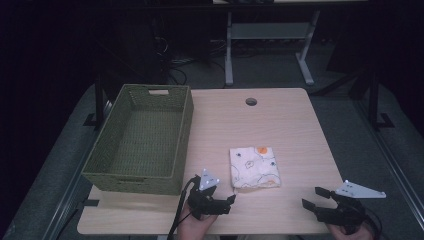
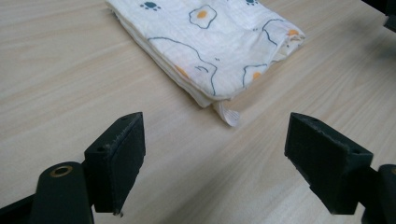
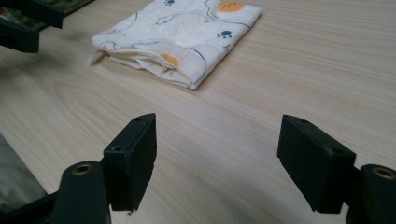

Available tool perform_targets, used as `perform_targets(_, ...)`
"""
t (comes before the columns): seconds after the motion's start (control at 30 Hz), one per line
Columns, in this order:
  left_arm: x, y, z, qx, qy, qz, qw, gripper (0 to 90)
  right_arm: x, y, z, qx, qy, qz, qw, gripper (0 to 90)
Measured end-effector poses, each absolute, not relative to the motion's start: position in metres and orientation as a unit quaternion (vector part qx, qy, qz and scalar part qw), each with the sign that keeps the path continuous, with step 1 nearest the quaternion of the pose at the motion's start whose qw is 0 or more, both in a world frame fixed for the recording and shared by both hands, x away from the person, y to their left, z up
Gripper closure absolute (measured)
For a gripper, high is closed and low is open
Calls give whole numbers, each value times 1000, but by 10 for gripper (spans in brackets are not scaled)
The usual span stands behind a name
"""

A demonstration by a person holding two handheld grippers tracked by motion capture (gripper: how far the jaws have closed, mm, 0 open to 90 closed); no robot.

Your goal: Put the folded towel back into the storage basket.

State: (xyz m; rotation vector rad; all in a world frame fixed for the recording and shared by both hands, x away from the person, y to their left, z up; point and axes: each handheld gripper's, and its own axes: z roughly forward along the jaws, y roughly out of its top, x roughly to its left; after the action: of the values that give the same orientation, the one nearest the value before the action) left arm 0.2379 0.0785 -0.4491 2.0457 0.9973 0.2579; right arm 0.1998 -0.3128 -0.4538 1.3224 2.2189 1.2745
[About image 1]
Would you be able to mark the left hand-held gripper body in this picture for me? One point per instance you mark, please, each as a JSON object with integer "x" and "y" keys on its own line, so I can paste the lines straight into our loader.
{"x": 203, "y": 200}

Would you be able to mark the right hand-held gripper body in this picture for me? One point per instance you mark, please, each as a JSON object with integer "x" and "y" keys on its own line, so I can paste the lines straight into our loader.
{"x": 348, "y": 213}

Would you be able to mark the person's right hand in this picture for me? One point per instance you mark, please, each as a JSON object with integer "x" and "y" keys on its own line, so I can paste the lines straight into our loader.
{"x": 350, "y": 236}

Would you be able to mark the person's left hand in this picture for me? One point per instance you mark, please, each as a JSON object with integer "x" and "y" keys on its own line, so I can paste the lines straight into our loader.
{"x": 191, "y": 228}

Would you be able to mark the folded white patterned cloth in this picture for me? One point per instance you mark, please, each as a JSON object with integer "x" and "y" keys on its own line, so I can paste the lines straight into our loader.
{"x": 255, "y": 168}

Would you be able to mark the green woven basket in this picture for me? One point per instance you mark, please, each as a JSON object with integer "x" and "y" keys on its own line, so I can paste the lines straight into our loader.
{"x": 146, "y": 146}

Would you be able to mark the black metal stand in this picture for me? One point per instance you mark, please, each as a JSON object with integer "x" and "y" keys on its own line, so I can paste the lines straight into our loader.
{"x": 99, "y": 100}
{"x": 374, "y": 100}

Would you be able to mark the black tape strip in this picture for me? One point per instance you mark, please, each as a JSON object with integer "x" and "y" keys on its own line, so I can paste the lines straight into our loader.
{"x": 90, "y": 202}

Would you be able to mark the grey metal desk frame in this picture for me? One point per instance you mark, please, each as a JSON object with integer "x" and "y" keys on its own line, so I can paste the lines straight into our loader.
{"x": 266, "y": 30}

